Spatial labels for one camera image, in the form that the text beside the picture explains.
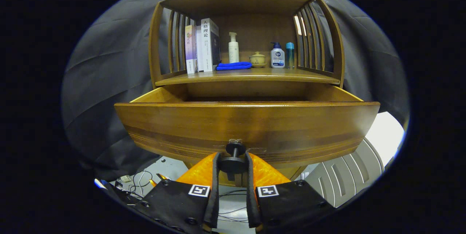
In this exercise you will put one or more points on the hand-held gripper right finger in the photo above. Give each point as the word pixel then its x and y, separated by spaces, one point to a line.
pixel 250 197

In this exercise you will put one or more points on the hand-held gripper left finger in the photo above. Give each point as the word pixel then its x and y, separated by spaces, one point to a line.
pixel 215 197

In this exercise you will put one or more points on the black drawer knob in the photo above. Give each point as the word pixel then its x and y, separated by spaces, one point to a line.
pixel 233 165

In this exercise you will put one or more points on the wooden drawer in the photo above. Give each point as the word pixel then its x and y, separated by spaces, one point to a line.
pixel 247 125

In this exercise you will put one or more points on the wooden countertop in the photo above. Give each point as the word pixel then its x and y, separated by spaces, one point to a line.
pixel 255 74

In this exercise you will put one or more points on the wooden cabinet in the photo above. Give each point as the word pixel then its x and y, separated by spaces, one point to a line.
pixel 255 30

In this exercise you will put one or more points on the white power strip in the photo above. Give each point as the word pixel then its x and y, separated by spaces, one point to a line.
pixel 125 178

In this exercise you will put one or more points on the white floor device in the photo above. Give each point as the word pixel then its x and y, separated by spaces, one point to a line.
pixel 100 183

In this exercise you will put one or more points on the blue folded cloth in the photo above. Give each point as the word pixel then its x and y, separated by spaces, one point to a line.
pixel 233 66

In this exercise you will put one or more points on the yellow lidded teacup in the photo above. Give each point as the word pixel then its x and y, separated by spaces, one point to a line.
pixel 257 59

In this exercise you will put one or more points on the thick white and black book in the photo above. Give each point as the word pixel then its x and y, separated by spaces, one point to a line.
pixel 207 55

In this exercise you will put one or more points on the white bottle with blue cap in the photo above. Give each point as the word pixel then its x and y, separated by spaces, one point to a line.
pixel 277 57

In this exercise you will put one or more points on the thin white book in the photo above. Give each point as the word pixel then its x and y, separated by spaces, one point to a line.
pixel 199 55

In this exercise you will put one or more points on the teal bottle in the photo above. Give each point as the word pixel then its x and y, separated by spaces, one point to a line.
pixel 289 55

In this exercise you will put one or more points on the purple book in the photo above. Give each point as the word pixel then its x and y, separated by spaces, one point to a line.
pixel 190 52

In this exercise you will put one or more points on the white pump bottle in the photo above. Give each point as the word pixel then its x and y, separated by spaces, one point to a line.
pixel 233 50

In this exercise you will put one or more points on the black backdrop cloth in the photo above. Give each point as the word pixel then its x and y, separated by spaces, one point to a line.
pixel 109 81

